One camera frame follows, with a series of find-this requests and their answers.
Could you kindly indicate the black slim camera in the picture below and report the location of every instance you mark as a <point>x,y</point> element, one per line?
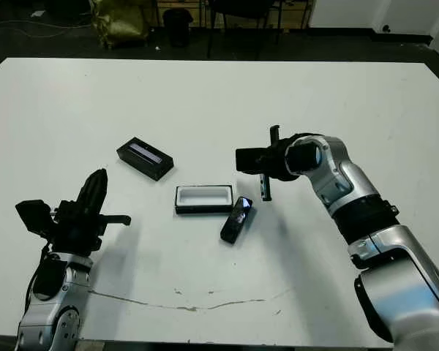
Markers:
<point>237,220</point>

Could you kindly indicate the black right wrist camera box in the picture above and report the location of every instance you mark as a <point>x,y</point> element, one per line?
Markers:
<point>250,160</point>

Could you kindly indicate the white paper sheet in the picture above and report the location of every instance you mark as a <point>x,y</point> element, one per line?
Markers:
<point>37,14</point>

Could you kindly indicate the black box lid with print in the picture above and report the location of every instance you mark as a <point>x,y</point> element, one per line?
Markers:
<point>139,161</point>

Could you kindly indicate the black chair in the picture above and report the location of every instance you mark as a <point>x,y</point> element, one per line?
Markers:
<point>243,9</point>

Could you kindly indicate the black round door stopper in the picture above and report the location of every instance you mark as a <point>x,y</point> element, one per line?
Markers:
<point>386,28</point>

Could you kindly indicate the black waste bin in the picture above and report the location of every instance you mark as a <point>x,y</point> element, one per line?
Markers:
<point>176,27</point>

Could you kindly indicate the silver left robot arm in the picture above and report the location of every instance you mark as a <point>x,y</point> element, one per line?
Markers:
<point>47,318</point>

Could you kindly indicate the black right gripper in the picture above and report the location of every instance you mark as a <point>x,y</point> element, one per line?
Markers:
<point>278,161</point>

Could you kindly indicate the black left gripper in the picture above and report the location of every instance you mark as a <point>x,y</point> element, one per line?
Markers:
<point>77,232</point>

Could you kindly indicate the yellow-green bag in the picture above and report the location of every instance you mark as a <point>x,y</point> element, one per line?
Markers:
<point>120,22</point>

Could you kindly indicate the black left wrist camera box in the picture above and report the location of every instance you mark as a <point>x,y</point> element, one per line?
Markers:
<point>33,217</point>

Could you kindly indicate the black box with white insert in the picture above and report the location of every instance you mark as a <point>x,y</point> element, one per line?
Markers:
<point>205,197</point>

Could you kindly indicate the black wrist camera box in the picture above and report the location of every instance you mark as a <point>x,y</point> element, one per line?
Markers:
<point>250,160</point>
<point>33,217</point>

